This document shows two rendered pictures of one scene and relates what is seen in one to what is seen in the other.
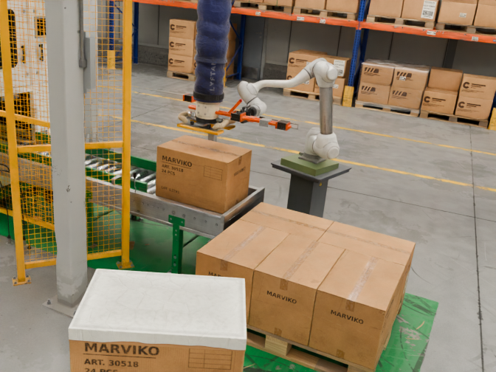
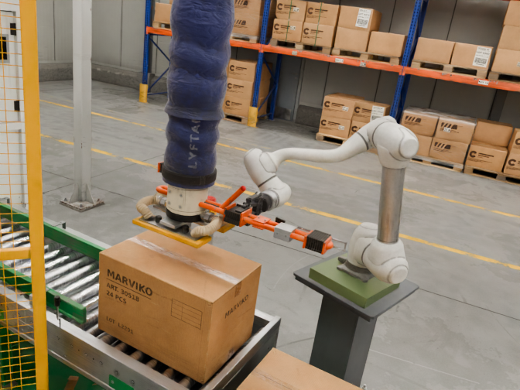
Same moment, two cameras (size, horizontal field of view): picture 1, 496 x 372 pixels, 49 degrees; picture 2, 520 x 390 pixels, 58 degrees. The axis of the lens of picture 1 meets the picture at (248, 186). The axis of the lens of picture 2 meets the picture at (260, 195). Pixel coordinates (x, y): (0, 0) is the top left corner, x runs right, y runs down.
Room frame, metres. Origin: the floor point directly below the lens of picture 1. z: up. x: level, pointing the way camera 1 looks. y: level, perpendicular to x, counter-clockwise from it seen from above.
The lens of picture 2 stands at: (2.10, -0.04, 1.96)
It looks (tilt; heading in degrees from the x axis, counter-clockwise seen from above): 20 degrees down; 3
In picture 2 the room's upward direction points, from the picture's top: 8 degrees clockwise
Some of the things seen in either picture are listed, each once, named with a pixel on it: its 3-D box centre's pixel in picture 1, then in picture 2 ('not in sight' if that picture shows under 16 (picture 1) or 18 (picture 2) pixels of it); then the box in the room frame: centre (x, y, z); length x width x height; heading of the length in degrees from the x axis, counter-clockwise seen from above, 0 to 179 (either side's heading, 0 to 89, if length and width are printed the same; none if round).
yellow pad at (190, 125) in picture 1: (200, 126); (171, 226); (3.84, 0.39, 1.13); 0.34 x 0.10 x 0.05; 67
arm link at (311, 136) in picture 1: (315, 140); (367, 244); (4.36, -0.52, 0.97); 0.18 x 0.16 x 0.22; 23
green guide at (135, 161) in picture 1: (105, 151); (57, 230); (4.64, 1.30, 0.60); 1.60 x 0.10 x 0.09; 66
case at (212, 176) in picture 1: (203, 173); (179, 296); (3.92, 0.35, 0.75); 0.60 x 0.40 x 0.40; 67
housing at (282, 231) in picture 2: (265, 122); (285, 231); (3.75, -0.08, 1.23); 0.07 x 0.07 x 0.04; 67
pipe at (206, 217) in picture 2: (207, 118); (186, 211); (3.93, 0.35, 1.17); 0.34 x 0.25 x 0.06; 67
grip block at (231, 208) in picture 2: (238, 116); (237, 214); (3.83, 0.12, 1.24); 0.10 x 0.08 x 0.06; 157
